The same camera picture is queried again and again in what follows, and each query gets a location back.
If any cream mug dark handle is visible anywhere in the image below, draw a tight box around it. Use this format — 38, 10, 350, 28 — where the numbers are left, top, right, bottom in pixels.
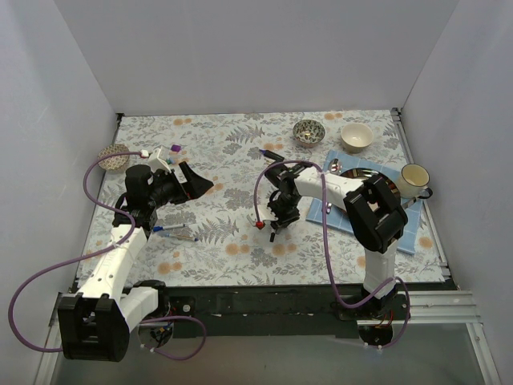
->
395, 164, 433, 200

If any dark rimmed dinner plate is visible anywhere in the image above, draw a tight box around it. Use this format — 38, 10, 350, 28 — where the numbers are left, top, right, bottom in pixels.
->
339, 168, 401, 201

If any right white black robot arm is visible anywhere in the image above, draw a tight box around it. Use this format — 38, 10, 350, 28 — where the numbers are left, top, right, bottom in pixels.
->
255, 160, 408, 319

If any patterned bowl at left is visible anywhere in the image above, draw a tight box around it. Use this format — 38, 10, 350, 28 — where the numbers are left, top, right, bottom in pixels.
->
98, 144, 130, 172

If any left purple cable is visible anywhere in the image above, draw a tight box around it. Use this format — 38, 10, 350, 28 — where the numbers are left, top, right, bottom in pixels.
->
8, 148, 208, 360

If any blue tipped uncapped marker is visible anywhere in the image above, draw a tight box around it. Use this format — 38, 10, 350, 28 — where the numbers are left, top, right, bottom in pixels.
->
161, 233, 199, 242

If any floral dark patterned bowl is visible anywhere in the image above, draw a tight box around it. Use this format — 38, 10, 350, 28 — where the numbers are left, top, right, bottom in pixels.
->
293, 120, 326, 148

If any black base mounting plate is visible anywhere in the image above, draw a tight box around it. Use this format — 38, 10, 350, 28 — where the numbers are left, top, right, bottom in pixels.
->
166, 285, 407, 338

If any aluminium frame rail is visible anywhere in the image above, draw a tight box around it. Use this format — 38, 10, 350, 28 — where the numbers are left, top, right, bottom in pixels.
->
59, 284, 480, 323

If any cream ceramic bowl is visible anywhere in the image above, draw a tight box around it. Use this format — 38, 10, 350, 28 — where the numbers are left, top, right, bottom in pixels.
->
341, 123, 374, 153

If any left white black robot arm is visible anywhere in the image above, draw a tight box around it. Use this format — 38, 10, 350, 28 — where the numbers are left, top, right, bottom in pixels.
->
58, 162, 213, 362

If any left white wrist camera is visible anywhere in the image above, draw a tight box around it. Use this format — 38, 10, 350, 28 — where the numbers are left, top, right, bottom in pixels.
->
140, 146, 171, 173

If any metal knife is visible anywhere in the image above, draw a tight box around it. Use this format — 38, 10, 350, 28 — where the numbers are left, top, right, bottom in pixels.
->
402, 197, 418, 209

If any purple black highlighter pen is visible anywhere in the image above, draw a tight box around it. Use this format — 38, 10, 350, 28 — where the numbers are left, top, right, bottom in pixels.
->
259, 149, 284, 162

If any blue checked cloth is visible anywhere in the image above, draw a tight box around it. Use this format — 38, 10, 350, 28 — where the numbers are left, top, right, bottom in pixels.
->
306, 150, 422, 255

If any floral tablecloth mat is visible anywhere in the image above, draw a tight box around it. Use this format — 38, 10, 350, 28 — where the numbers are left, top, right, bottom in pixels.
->
75, 109, 450, 288

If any blue capped marker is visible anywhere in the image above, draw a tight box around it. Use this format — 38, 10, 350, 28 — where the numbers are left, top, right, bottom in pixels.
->
153, 223, 188, 233

